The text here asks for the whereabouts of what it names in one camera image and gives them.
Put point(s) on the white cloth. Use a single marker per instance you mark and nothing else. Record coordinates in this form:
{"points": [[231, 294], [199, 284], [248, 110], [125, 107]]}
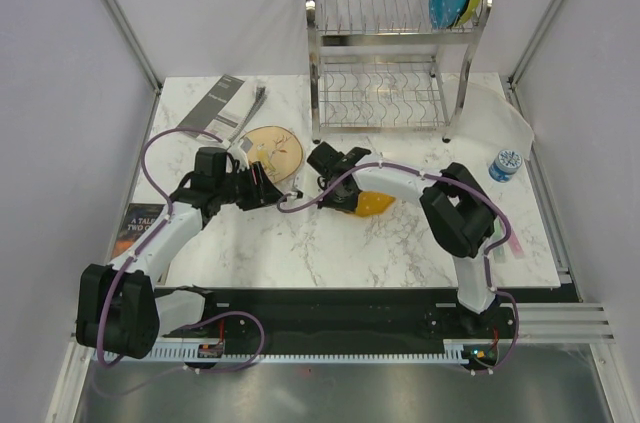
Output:
{"points": [[488, 117]]}

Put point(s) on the Tale of Two Cities book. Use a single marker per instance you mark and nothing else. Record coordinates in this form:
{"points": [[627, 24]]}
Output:
{"points": [[138, 217]]}

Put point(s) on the orange polka dot plate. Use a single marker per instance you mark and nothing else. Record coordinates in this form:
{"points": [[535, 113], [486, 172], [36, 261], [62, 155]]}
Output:
{"points": [[372, 204]]}

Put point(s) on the white slotted cable duct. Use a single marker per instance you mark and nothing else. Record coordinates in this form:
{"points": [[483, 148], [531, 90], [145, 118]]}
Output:
{"points": [[208, 351]]}

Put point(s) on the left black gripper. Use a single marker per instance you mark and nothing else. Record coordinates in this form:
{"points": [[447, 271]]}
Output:
{"points": [[261, 194]]}

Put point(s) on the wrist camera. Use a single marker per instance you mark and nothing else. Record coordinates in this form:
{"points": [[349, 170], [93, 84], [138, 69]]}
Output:
{"points": [[296, 189], [239, 150]]}

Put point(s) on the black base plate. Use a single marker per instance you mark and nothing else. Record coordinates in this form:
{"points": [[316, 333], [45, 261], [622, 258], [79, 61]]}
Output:
{"points": [[346, 320]]}

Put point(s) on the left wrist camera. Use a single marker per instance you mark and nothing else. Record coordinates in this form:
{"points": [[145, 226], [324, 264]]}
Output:
{"points": [[239, 150]]}

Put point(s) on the beige bird plate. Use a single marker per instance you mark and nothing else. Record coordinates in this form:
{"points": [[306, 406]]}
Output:
{"points": [[277, 149]]}

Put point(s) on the stainless steel dish rack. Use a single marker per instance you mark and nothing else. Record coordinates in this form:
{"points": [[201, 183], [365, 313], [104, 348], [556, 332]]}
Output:
{"points": [[381, 66]]}

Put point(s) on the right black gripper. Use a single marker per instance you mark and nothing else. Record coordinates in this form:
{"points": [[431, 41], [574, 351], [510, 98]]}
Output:
{"points": [[349, 206]]}

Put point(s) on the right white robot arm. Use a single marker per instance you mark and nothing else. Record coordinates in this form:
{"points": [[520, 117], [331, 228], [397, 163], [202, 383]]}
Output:
{"points": [[457, 210]]}

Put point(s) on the grey spiral bound booklet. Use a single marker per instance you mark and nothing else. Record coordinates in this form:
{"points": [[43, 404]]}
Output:
{"points": [[226, 108]]}

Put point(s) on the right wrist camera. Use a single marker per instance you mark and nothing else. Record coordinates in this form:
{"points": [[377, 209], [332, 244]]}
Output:
{"points": [[296, 189]]}

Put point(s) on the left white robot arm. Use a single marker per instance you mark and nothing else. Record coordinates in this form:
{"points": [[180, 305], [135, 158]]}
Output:
{"points": [[118, 311]]}

